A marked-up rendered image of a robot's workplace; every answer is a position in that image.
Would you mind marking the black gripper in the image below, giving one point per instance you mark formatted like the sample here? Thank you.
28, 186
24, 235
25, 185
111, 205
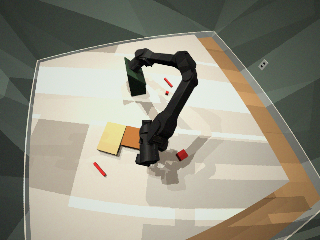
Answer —
138, 158

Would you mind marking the pale yellow board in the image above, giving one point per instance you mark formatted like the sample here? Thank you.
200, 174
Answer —
111, 139

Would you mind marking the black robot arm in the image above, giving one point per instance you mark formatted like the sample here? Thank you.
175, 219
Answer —
155, 135

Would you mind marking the red square block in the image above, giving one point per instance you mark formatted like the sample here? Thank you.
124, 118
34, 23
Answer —
181, 155

